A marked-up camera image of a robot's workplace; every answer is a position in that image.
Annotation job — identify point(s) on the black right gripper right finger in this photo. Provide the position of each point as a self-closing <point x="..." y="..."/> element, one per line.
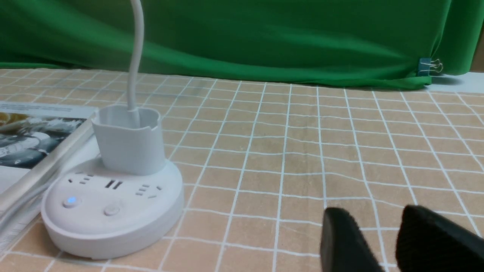
<point x="429" y="242"/>

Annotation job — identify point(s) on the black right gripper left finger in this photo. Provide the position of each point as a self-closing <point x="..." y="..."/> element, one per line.
<point x="343" y="247"/>

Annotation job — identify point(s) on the white desk lamp base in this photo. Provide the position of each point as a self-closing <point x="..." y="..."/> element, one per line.
<point x="128" y="197"/>

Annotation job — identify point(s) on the orange checkered tablecloth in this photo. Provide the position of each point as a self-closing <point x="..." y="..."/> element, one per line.
<point x="261" y="161"/>

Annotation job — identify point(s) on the blue binder clip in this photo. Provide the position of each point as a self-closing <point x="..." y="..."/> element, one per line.
<point x="427" y="66"/>

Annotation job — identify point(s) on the green backdrop cloth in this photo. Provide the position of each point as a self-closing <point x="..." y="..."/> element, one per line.
<point x="341" y="43"/>

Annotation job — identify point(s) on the white self-driving book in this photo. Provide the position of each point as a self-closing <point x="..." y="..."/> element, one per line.
<point x="35" y="141"/>

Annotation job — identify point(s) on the thin white booklet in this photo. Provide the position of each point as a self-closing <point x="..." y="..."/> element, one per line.
<point x="27" y="215"/>

